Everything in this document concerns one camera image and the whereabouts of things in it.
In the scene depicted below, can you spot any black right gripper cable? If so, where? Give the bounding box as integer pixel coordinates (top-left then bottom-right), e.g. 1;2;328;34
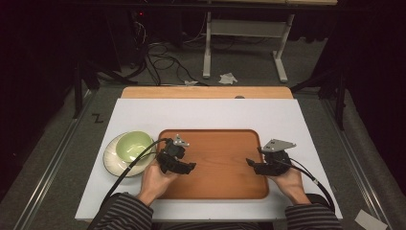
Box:
277;156;336;213

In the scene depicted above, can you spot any green bowl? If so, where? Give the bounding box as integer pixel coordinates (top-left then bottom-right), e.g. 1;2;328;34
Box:
115;130;155;163

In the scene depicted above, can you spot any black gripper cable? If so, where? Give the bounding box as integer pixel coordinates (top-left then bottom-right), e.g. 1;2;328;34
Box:
277;156;336;213
86;137;170;230

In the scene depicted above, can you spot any black metal stand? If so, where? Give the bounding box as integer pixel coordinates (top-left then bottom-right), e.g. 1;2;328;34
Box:
289;65;349;131
72;58;139;120

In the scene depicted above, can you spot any metal floor rail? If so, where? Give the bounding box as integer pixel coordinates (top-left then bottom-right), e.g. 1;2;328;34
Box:
12;89;99;230
320;98;393;230

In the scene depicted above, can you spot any person's right hand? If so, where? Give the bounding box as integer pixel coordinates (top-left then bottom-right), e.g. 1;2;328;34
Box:
267;166;312;206

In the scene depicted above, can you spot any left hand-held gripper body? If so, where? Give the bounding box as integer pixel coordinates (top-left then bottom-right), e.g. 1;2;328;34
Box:
155;133;191;174

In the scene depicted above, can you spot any brown wooden tray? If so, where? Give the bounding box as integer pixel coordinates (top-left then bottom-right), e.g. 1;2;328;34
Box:
157;128;270;200

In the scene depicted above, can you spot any light wooden table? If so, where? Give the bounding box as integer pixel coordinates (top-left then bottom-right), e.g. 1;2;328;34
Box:
121;85;294;100

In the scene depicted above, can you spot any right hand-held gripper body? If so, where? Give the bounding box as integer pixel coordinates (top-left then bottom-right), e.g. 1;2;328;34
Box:
257;138;298;176

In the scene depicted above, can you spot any flat white paper sheet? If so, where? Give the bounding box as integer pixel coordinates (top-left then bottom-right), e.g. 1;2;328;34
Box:
353;208;389;230

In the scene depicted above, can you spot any white metal desk frame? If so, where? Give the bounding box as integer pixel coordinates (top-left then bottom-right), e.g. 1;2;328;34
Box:
202;0;339;83

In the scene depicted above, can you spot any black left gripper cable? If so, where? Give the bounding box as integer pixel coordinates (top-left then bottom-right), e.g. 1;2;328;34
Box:
86;137;170;230

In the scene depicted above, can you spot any white table mat board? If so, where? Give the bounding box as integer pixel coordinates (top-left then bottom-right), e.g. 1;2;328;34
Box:
74;98;344;222

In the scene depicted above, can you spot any tangle of black floor cables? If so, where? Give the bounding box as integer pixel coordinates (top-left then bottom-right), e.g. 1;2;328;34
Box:
128;11;210;87

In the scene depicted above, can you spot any person's left hand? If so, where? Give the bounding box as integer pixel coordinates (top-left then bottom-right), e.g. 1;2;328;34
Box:
137;158;180;207

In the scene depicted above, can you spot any white ribbed plate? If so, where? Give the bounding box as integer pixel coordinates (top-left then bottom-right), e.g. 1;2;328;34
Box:
102;131;157;178

